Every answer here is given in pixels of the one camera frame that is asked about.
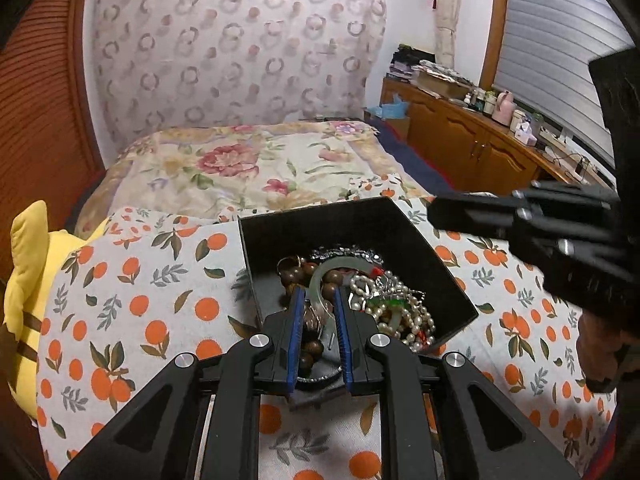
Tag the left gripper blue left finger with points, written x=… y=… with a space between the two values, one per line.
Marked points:
x=295 y=332

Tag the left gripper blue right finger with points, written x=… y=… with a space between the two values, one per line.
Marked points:
x=343 y=338

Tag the green stone silver pendant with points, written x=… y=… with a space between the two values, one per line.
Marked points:
x=386 y=305

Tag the pale jade bangle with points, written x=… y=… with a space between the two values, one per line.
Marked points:
x=320 y=361

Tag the black jewelry box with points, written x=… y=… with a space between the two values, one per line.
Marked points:
x=277 y=246

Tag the person right hand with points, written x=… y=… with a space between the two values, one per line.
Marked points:
x=606 y=354

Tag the wooden sideboard cabinet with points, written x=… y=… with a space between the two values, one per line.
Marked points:
x=474 y=153

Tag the orange print bed cloth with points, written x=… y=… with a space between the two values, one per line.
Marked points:
x=151 y=285

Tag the pink kettle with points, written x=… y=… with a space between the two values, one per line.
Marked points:
x=504 y=108

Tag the floral quilt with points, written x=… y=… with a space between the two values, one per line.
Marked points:
x=217 y=173

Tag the grey window blind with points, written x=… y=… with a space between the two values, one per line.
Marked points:
x=546 y=48

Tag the blue tissue paper box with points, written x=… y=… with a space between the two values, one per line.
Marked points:
x=396 y=109

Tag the yellow plush toy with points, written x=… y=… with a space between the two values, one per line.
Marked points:
x=37 y=254

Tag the cream side curtain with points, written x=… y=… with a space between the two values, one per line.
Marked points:
x=446 y=22

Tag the pink circle pattern curtain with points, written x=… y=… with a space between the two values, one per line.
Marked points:
x=200 y=63

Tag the wooden louvered wardrobe door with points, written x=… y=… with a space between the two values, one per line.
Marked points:
x=48 y=147

